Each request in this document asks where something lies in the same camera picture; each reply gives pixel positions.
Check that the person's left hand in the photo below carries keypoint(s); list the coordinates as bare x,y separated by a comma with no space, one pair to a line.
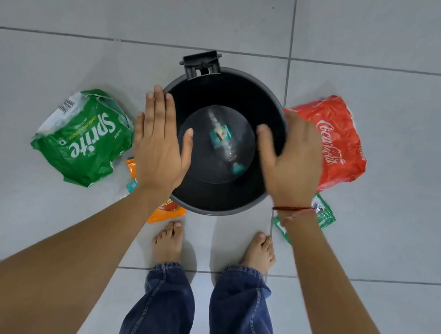
158,153

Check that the person's right hand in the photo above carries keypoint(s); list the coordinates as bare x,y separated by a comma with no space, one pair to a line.
296,170

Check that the person's left thumb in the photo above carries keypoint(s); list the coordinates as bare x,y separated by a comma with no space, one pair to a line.
187,145

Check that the person's left middle finger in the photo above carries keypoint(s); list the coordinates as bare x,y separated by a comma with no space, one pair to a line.
158,105

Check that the person's left little finger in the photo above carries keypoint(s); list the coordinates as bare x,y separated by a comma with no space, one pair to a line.
139,127

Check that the person's right thumb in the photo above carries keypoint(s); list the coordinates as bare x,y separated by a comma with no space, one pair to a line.
266,146

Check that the person's left forearm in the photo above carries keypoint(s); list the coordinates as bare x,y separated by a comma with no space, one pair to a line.
59,273

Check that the person's right forearm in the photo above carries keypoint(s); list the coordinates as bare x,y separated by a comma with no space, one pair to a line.
332,299

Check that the clear plastic bottle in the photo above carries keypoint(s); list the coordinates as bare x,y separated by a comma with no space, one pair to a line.
224,137

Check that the green plastic wrapper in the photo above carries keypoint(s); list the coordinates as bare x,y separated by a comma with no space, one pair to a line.
83,140

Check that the black round trash bin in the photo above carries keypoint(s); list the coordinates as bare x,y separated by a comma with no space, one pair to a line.
233,94

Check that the orange snack packet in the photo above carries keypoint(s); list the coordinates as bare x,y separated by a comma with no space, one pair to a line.
165,208

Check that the red plastic wrapper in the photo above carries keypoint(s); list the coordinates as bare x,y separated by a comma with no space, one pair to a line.
339,143

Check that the small green packet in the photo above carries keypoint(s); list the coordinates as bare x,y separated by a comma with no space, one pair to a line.
325,213

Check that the person's left foot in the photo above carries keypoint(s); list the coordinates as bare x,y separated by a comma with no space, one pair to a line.
168,244

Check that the person's foot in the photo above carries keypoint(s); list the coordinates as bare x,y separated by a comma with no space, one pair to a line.
168,244
258,253

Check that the person's right foot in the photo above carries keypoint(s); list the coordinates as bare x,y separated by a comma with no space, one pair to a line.
258,253

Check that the person's left jeans leg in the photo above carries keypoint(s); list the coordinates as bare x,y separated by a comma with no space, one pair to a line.
159,309

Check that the person's jeans leg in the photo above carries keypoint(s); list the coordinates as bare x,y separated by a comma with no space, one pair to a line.
159,309
245,320

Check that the person's right jeans leg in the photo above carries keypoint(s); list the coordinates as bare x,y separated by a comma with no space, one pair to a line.
245,320

